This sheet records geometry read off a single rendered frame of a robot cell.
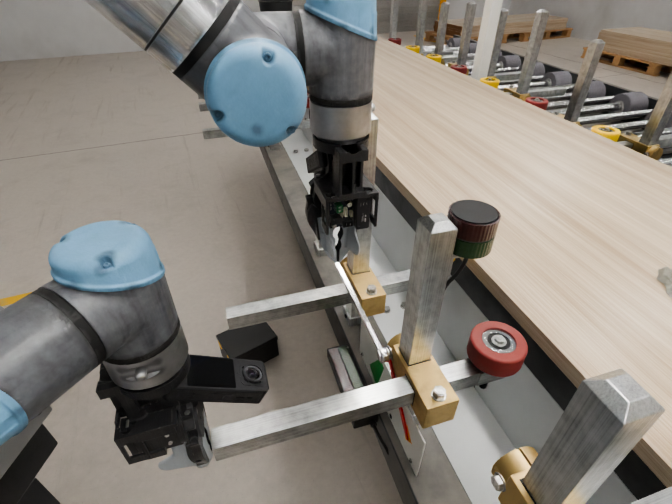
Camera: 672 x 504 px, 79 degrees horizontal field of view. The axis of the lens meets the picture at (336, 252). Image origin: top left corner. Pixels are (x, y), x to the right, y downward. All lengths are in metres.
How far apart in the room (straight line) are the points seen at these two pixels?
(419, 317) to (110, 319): 0.37
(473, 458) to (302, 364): 1.00
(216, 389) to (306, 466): 1.06
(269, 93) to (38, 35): 7.81
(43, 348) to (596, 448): 0.39
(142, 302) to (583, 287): 0.68
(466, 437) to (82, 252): 0.73
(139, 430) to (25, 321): 0.20
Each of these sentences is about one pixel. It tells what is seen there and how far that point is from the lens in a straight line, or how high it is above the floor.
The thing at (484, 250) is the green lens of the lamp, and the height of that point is 1.08.
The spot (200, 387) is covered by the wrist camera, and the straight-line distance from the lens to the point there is 0.47.
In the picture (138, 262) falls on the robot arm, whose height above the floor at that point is 1.17.
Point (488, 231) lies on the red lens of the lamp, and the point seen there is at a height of 1.10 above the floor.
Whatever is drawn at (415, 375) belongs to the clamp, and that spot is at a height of 0.87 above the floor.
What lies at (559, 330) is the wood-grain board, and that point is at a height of 0.90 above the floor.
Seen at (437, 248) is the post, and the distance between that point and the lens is 0.49.
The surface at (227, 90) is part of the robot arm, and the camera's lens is 0.31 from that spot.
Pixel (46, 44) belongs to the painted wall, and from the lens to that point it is 8.10.
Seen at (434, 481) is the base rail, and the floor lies 0.70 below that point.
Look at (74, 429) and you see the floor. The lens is 1.82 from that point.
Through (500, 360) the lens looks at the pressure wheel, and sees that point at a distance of 0.62.
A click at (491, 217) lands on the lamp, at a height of 1.11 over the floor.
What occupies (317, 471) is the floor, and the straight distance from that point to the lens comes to 1.50.
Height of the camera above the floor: 1.36
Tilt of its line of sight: 37 degrees down
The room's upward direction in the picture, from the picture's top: straight up
